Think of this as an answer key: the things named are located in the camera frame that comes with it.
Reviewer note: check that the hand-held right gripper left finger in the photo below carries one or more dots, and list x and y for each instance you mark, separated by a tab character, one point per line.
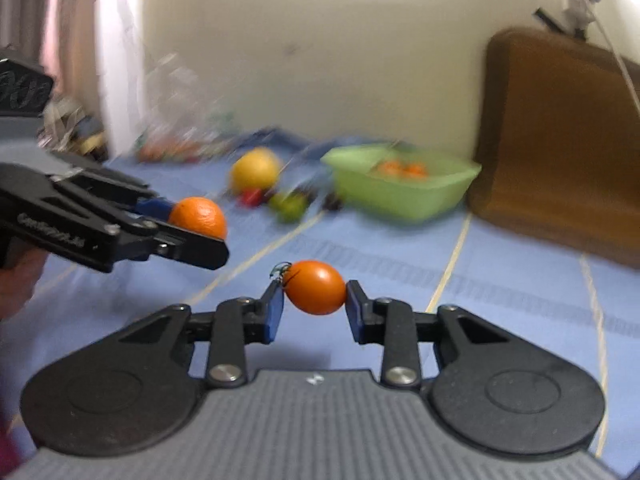
274	312

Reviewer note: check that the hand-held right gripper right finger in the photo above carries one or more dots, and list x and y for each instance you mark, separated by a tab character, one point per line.
354	312

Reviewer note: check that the clear plastic bag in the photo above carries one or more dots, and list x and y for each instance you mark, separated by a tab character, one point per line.
185	105

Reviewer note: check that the green plastic basin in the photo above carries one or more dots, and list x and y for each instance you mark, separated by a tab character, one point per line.
400	195

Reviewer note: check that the small red fruit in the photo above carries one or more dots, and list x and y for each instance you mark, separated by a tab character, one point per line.
251	197

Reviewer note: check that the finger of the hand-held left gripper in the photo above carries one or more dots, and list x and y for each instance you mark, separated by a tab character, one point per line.
200	252
155	206

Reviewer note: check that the pale curtain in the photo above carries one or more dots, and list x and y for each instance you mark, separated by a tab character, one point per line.
75	35

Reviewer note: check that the orange tomato with stem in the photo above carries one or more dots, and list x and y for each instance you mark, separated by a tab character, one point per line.
315	287

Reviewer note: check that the brown cushion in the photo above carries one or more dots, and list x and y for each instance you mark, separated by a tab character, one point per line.
560	135

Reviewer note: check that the white charger plug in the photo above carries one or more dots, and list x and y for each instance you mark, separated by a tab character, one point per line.
575	10

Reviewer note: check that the orange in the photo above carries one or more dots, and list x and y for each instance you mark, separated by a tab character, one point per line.
391	167
200	215
416	170

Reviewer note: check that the person's left hand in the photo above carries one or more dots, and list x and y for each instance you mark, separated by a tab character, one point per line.
22	280

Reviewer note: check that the green fruit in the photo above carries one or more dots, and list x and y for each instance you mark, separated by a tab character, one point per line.
290	206

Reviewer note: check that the yellow pomelo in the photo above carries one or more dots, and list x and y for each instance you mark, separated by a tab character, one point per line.
255	170

